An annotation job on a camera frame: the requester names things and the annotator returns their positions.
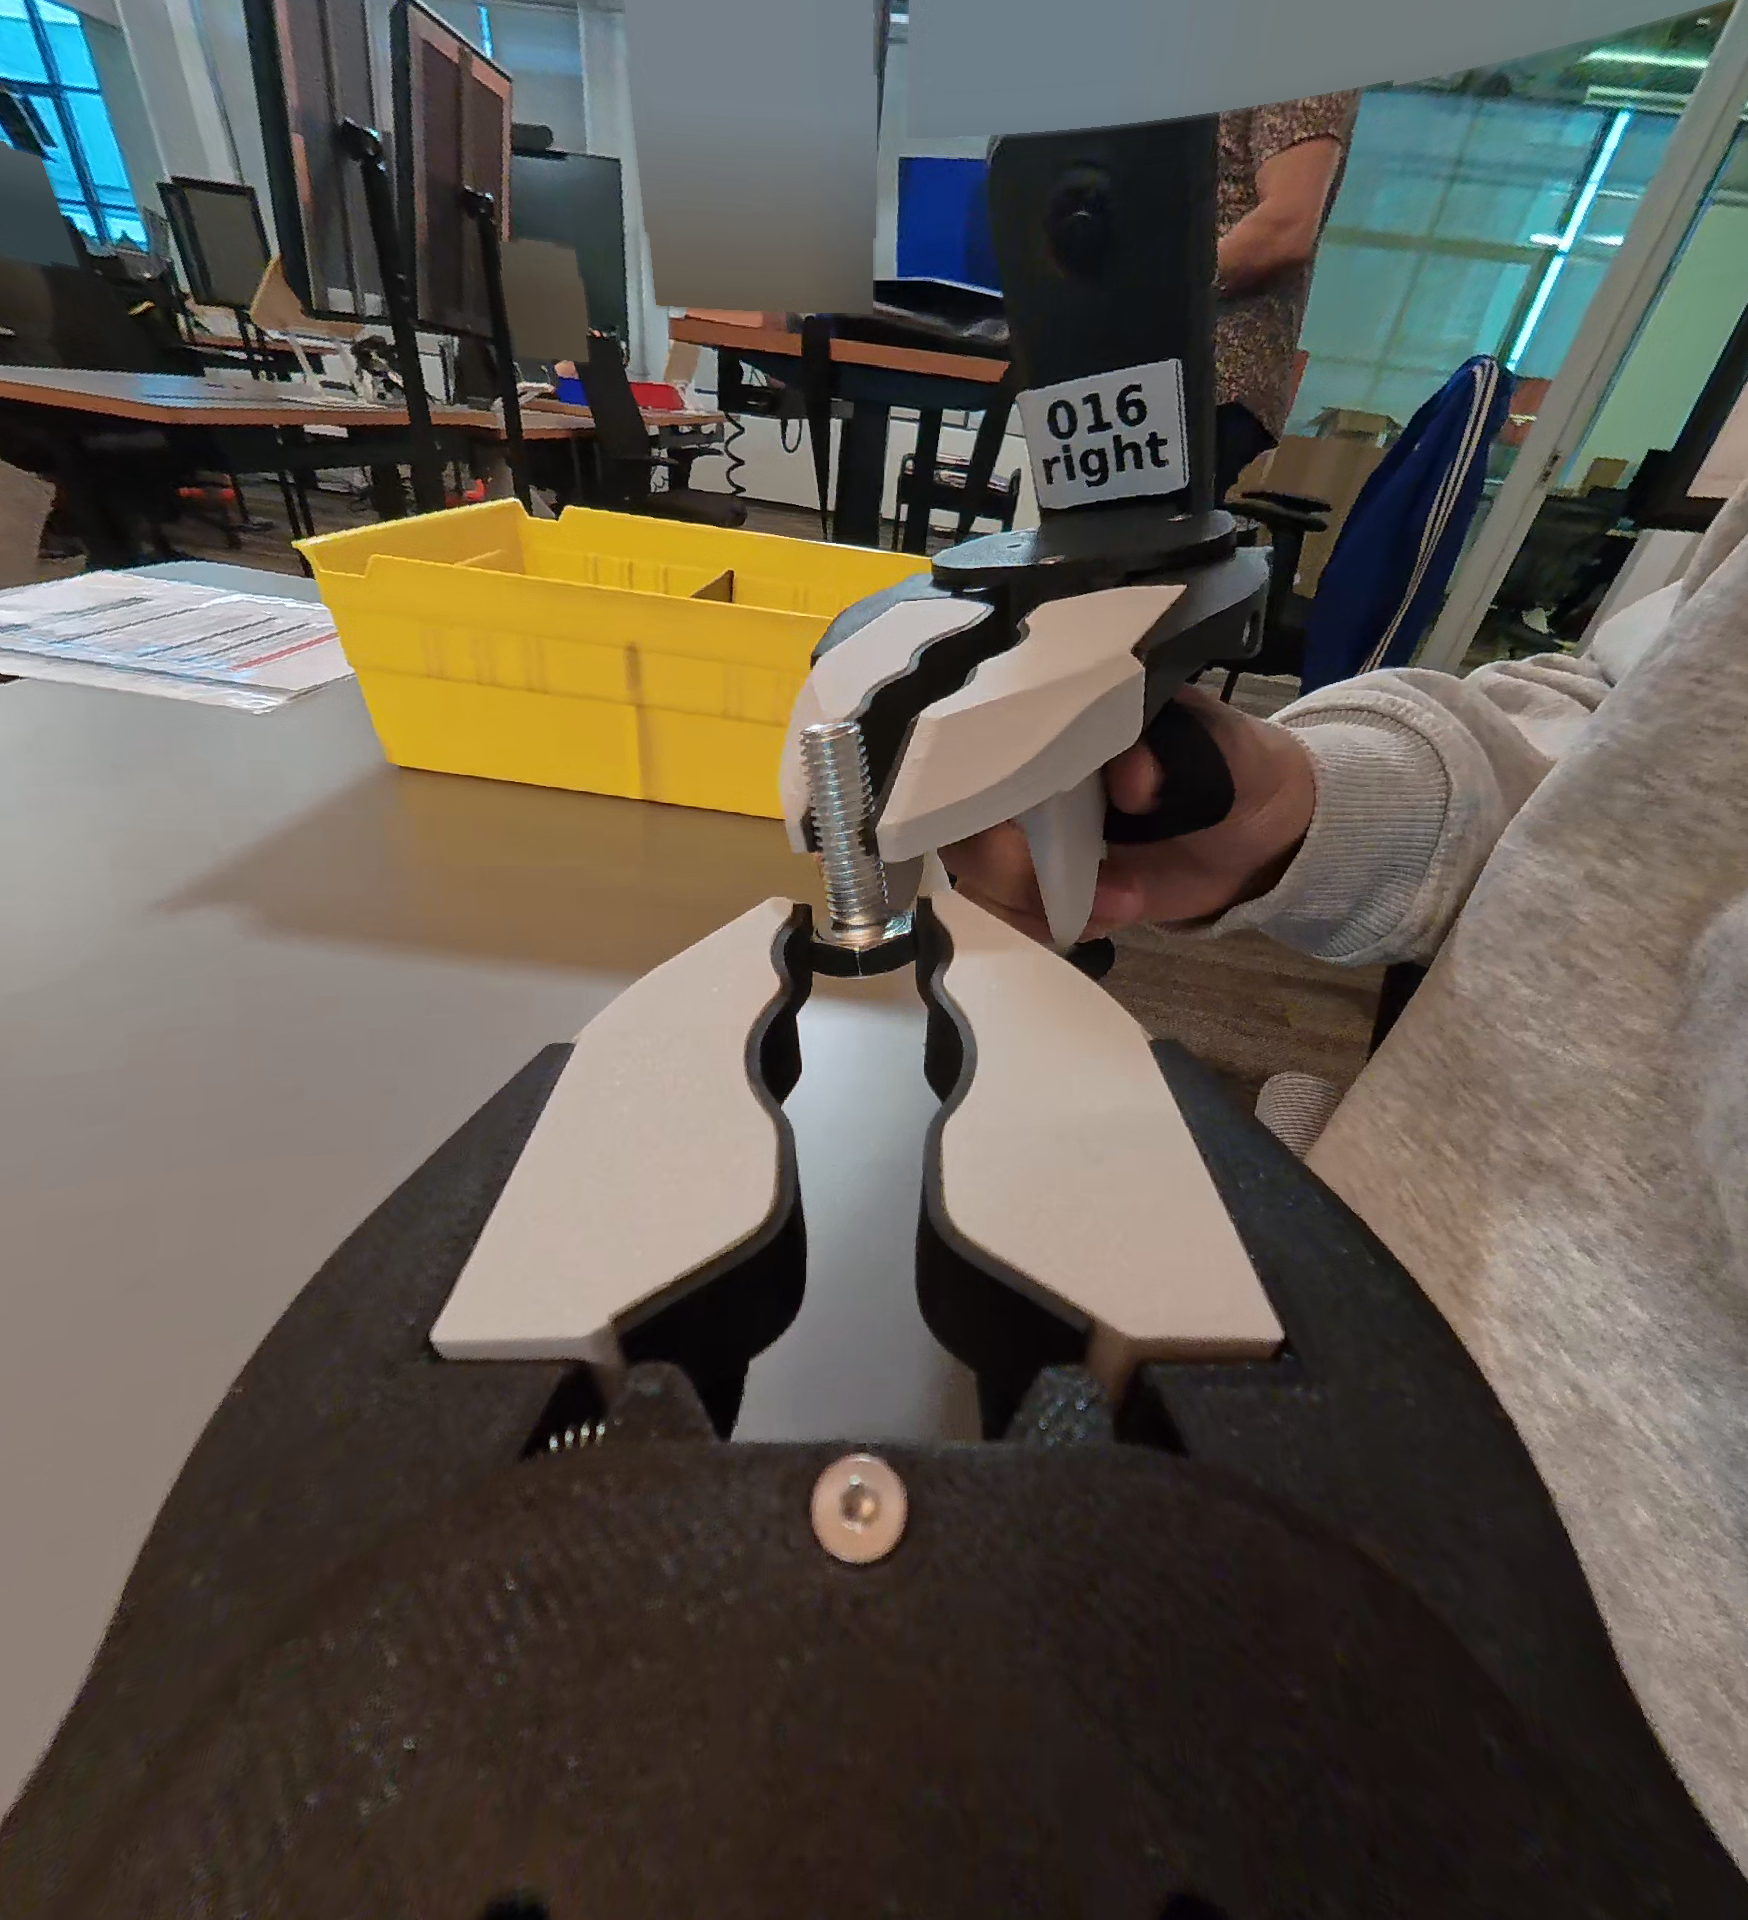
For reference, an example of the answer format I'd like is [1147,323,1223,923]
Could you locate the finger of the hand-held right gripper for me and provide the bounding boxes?
[779,577,1002,864]
[871,583,1189,867]

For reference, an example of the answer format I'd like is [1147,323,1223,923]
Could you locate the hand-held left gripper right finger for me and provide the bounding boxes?
[917,896,1291,1352]

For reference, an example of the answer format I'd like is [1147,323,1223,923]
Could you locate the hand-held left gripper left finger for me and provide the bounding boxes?
[430,894,815,1371]

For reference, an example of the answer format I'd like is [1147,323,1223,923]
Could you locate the metal bolt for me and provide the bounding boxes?
[799,719,918,971]

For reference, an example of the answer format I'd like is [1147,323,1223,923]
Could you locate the person's right forearm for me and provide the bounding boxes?
[1210,646,1685,970]

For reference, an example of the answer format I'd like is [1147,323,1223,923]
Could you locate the grey desk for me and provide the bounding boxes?
[0,562,1161,1920]

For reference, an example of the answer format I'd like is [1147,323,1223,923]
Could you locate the black desk monitor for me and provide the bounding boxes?
[506,150,630,338]

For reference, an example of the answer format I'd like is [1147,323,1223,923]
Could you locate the person's right hand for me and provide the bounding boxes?
[948,706,1318,958]

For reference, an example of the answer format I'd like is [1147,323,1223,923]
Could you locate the blue screen monitor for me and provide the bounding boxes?
[896,148,1006,297]

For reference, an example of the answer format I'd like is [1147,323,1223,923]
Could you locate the cardboard box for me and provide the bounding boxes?
[1286,406,1408,602]

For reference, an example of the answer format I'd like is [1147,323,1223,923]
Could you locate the black office chair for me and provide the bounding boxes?
[1219,398,1335,708]
[581,333,749,531]

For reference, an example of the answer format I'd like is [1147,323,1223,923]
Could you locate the wooden-top table black legs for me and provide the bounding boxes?
[670,313,1015,546]

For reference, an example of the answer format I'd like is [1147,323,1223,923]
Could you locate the yellow plastic bin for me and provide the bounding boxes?
[291,502,939,823]

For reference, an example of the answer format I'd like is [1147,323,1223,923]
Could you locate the blue jacket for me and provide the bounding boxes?
[1300,354,1513,738]

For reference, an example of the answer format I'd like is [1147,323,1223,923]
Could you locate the person's grey hoodie torso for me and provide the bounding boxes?
[1256,344,1748,1920]

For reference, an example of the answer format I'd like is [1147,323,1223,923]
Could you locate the large monitor on stand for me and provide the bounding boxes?
[243,0,402,324]
[390,0,516,344]

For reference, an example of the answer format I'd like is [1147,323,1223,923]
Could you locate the laminated paper sheet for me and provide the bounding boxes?
[0,571,355,715]

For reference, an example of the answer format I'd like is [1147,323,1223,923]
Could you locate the long wooden-top table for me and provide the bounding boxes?
[0,360,727,521]

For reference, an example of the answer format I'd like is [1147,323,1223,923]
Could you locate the small black monitor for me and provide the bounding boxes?
[157,178,275,313]

